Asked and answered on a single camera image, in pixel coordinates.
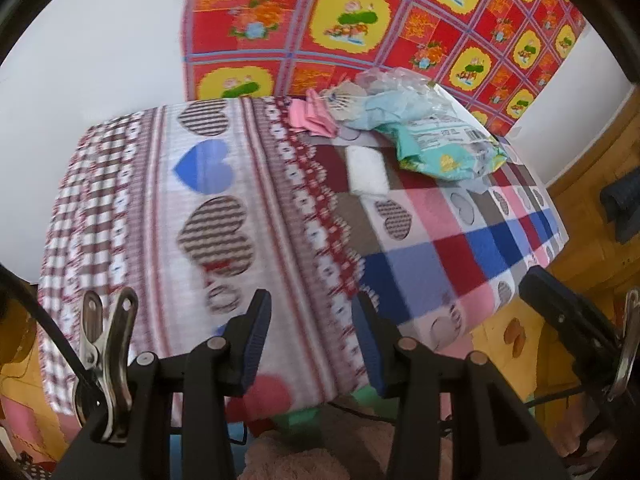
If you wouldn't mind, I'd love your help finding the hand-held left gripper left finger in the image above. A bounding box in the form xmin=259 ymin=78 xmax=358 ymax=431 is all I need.
xmin=52 ymin=287 xmax=273 ymax=480

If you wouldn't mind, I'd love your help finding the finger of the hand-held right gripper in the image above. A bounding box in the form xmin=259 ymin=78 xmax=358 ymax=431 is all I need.
xmin=519 ymin=266 xmax=623 ymax=361

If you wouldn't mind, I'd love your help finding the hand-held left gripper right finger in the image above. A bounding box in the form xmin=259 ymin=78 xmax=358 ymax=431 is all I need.
xmin=350 ymin=292 xmax=568 ymax=480

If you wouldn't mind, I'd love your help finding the white towel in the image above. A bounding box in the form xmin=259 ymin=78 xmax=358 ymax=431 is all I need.
xmin=345 ymin=146 xmax=390 ymax=197

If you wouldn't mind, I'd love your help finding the teal wipes packet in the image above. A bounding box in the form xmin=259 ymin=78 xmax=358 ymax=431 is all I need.
xmin=395 ymin=120 xmax=508 ymax=181

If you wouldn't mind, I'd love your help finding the pink cloth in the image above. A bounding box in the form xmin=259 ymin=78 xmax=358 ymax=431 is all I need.
xmin=289 ymin=89 xmax=341 ymax=137

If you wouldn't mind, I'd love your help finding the beige round patterned piece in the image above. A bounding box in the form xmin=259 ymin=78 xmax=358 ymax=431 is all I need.
xmin=325 ymin=85 xmax=368 ymax=121

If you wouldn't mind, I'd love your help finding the clear plastic bag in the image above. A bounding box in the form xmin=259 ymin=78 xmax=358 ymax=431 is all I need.
xmin=355 ymin=67 xmax=451 ymax=131

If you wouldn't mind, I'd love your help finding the person's right forearm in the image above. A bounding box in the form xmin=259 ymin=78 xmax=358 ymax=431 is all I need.
xmin=552 ymin=395 xmax=606 ymax=458

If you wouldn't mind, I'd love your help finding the metal spring clip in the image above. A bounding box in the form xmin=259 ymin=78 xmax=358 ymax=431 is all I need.
xmin=607 ymin=290 xmax=640 ymax=401
xmin=75 ymin=287 xmax=138 ymax=443

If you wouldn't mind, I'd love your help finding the dark blue cloth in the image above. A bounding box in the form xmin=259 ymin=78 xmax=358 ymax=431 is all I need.
xmin=600 ymin=170 xmax=640 ymax=245

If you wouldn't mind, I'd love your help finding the person's fluffy pink leg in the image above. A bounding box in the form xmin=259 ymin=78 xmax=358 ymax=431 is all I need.
xmin=245 ymin=407 xmax=401 ymax=480

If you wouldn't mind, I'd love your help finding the heart patchwork tablecloth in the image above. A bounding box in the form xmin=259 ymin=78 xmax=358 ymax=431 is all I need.
xmin=37 ymin=95 xmax=571 ymax=423

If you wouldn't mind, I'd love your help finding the brown polka-dot cloth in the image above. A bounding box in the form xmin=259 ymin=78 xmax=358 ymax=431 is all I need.
xmin=17 ymin=452 xmax=53 ymax=480

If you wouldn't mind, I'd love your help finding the black cable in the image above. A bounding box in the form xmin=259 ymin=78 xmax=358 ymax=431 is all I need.
xmin=0 ymin=265 xmax=96 ymax=391

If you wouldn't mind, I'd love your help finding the red floral wall cloth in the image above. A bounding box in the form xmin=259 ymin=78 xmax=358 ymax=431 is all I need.
xmin=182 ymin=0 xmax=588 ymax=136

